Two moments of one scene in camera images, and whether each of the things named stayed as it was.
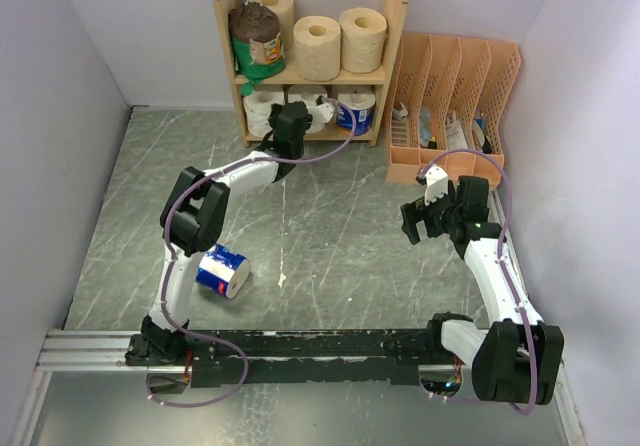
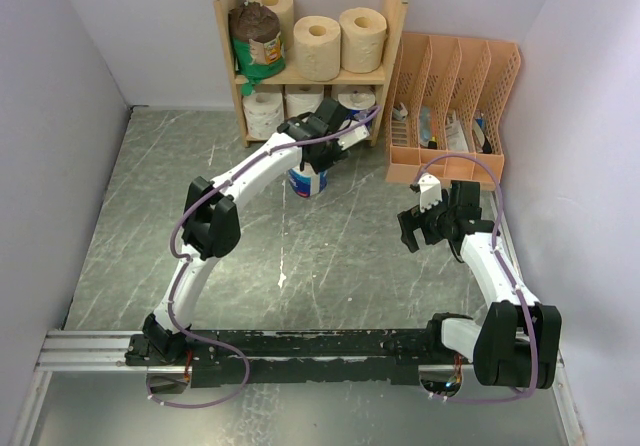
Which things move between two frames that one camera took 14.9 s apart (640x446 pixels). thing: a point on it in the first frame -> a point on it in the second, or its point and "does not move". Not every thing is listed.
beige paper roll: x=317 y=48 does not move
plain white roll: x=307 y=93 does not move
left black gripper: x=274 y=119 -> x=324 y=164
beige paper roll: x=282 y=2 does not move
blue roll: x=222 y=271 -> x=307 y=183
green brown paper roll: x=256 y=41 does not move
